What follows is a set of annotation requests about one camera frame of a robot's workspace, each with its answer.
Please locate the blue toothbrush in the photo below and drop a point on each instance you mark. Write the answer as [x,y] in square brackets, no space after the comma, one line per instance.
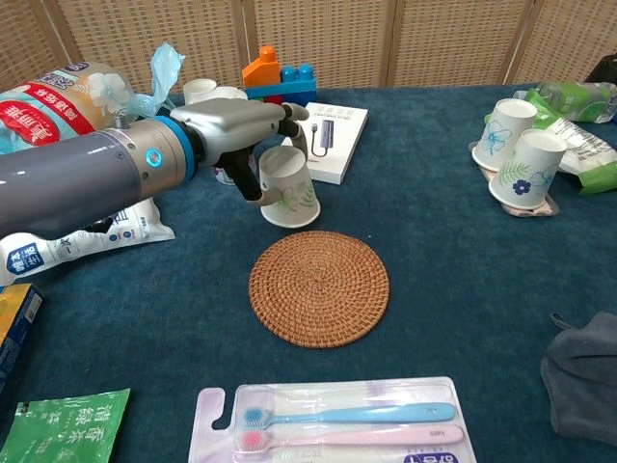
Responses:
[361,415]

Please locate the red toy block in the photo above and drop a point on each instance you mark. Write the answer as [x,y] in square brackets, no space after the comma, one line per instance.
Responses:
[275,99]

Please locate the white USB hub box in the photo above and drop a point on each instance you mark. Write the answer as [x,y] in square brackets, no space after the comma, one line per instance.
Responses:
[337,144]

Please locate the round woven rattan coaster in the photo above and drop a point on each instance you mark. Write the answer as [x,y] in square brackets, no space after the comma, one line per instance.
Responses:
[319,289]

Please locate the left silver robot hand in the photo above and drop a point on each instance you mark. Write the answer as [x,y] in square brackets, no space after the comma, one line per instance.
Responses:
[231,120]

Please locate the dark grey towel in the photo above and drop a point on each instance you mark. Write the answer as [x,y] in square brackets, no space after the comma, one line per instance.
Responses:
[583,381]

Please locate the yellow and blue box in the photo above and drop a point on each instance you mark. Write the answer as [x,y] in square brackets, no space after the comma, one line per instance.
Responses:
[14,323]

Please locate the blue toy block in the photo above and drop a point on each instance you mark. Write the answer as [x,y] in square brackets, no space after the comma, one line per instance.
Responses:
[299,84]

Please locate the green can with white lid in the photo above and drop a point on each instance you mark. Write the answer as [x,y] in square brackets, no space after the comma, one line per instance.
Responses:
[224,174]

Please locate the white soft pack blue text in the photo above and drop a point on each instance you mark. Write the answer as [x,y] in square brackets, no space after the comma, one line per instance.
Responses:
[24,258]

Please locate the plastic bottle green label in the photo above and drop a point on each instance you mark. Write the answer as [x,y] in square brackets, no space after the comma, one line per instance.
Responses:
[578,99]

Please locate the paper cup navy flower print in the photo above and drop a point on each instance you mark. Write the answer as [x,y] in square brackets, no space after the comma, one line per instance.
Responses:
[525,169]

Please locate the pink phone in case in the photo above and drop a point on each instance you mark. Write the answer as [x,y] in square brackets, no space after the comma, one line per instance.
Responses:
[547,209]

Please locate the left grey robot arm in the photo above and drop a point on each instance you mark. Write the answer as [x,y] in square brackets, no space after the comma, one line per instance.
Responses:
[72,178]

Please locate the green and white wipes pack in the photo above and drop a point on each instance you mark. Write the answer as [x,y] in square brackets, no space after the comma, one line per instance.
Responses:
[590,154]

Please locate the paper cup green flower print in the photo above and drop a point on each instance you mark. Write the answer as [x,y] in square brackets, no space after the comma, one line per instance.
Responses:
[289,193]

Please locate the paper cup light-blue flower print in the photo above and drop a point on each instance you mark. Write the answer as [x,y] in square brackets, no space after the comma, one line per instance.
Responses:
[501,130]

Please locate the toothbrush blister pack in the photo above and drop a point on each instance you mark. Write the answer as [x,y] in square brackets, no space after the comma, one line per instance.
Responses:
[337,390]

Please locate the blue and red plastic bag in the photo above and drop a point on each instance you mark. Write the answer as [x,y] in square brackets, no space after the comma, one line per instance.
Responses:
[48,111]

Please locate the pink toothbrush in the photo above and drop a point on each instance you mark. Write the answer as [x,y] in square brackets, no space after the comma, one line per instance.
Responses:
[361,438]

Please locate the paper cup with blue print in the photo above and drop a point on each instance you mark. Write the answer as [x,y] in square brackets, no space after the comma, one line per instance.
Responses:
[197,89]

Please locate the orange toy block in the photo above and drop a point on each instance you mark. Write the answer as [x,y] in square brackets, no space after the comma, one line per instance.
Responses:
[262,70]

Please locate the green tea sachet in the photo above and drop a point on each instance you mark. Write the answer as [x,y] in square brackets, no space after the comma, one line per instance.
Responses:
[62,429]

